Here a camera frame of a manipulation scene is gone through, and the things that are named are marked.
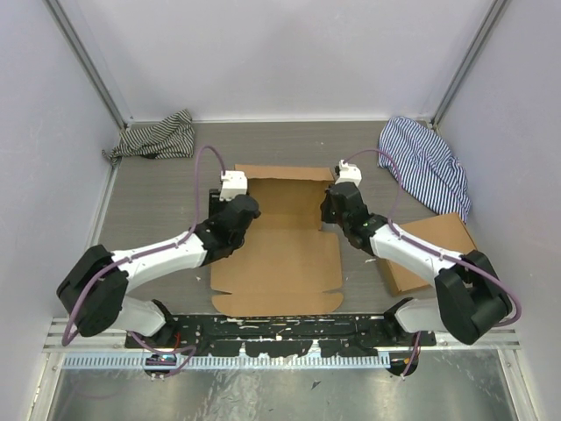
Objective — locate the brown cardboard box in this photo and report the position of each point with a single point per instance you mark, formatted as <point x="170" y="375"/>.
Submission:
<point x="289" y="265"/>
<point x="413" y="257"/>

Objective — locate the right aluminium corner post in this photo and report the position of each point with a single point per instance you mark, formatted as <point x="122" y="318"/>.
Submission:
<point x="482" y="36"/>

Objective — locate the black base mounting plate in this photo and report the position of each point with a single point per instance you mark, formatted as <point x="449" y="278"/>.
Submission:
<point x="338" y="334"/>

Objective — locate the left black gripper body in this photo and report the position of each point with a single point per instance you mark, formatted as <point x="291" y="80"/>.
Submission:
<point x="216" y="204"/>

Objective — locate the white slotted cable duct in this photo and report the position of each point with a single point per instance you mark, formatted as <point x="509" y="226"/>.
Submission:
<point x="140" y="360"/>

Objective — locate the blue white striped cloth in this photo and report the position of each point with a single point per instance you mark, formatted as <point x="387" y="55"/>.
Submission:
<point x="425" y="167"/>

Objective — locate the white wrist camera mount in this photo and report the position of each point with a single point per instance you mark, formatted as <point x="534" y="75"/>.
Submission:
<point x="233" y="183"/>
<point x="347" y="172"/>

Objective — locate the black white striped cloth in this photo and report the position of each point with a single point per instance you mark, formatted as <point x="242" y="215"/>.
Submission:
<point x="171" y="138"/>

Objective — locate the folded brown cardboard box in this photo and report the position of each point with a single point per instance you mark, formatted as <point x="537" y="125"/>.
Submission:
<point x="413" y="257"/>

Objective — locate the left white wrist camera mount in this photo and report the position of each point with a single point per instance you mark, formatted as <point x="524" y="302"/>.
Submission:
<point x="233" y="183"/>

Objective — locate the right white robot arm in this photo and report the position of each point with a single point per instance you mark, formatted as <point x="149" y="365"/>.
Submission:
<point x="470" y="300"/>

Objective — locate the left aluminium corner post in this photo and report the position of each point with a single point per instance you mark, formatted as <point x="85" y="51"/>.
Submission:
<point x="68" y="17"/>

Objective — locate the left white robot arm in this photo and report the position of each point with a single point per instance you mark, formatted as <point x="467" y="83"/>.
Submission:
<point x="95" y="293"/>

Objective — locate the aluminium front rail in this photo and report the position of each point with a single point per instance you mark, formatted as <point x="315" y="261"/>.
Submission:
<point x="117" y="340"/>

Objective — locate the aluminium corner post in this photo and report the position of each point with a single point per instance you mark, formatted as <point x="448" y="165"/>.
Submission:
<point x="68" y="17"/>
<point x="482" y="36"/>

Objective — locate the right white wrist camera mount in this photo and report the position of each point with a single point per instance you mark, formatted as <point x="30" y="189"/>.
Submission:
<point x="347" y="172"/>

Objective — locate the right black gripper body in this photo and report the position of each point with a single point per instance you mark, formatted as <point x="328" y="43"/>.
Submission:
<point x="330" y="215"/>

